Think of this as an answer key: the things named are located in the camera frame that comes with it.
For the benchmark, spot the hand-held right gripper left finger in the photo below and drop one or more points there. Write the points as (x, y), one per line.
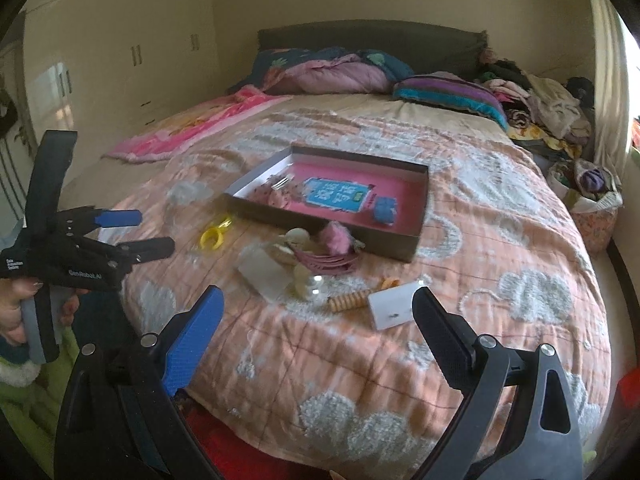
(196, 340)

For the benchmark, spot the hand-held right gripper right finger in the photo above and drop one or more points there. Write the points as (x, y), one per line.
(440, 332)

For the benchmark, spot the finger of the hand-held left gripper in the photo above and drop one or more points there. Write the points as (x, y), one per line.
(120, 218)
(147, 251)

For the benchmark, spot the clear plastic bag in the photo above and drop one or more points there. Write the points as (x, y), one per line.
(262, 272)

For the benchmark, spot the pearl earring set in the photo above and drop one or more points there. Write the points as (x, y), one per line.
(307, 285)

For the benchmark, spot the cream hair claw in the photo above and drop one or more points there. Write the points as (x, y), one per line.
(295, 240)

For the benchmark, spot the pink pompom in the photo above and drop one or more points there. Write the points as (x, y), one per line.
(336, 237)

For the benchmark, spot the brown cardboard box pink inside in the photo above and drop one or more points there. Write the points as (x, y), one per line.
(395, 195)

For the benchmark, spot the person's left forearm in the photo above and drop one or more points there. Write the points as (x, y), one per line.
(27, 405)

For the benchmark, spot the person's left hand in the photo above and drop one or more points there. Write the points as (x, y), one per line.
(12, 310)

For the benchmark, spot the beige hair claw clip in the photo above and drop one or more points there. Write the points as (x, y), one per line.
(350, 302)

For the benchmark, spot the pink cartoon blanket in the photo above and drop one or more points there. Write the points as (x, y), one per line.
(185, 125)

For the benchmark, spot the red cloth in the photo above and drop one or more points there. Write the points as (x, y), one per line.
(220, 452)

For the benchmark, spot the peach cloud pattern quilt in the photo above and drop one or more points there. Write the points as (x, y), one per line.
(500, 220)

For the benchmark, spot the small blue box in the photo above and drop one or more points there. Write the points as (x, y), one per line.
(384, 210)

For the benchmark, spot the pink speckled hair accessory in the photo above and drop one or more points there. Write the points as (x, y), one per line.
(280, 195)

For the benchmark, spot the cream wardrobe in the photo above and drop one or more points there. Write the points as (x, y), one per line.
(125, 50)

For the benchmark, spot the blue printed packet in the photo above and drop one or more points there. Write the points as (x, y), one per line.
(337, 196)

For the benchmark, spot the red plastic item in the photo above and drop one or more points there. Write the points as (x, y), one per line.
(630, 390)

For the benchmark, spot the floral fabric basket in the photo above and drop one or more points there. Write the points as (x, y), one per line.
(590, 195)

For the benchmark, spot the purple teal striped pillow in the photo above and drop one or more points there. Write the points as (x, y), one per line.
(450, 92)

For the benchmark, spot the beige bed sheet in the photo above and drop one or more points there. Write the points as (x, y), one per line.
(360, 102)

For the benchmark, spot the pile of clothes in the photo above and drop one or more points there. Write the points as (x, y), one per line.
(545, 100)

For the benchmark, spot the cream curtain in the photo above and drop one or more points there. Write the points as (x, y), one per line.
(607, 85)

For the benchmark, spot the dark bed headboard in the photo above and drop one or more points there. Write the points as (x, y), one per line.
(370, 37)

